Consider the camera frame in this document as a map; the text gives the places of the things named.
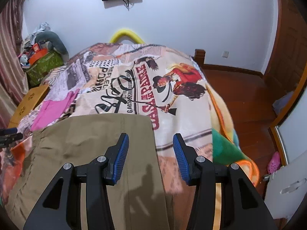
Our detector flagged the crumpled white clothes pile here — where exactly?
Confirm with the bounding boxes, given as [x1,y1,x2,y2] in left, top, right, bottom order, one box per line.
[26,22,50,45]

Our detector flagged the olive green pants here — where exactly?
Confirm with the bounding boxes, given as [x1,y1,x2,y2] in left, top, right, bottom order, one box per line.
[6,114,169,229]

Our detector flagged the wall power socket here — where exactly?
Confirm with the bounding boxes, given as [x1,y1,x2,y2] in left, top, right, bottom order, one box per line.
[222,51,229,58]

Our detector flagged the green fabric storage box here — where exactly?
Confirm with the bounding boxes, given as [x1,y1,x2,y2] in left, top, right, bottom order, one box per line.
[26,51,64,87]

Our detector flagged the pink slipper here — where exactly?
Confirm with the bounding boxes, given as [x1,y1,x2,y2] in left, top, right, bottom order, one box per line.
[267,152,281,174]

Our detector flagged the wooden bed post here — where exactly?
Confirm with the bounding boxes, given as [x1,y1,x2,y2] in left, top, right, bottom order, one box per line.
[193,49,206,68]

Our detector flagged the yellow foam tube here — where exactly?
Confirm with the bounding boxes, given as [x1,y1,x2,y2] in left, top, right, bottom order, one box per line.
[109,29,145,44]

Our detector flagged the orange box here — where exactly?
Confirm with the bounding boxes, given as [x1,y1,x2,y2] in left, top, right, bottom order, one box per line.
[28,48,48,65]

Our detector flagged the wooden door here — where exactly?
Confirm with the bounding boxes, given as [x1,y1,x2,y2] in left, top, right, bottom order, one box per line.
[263,0,306,101]

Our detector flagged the pink folded garment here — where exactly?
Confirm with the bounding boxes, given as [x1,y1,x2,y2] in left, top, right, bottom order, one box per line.
[31,89,80,131]

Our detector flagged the striped red gold curtain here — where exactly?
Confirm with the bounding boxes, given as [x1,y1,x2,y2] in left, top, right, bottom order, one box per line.
[0,0,29,128]

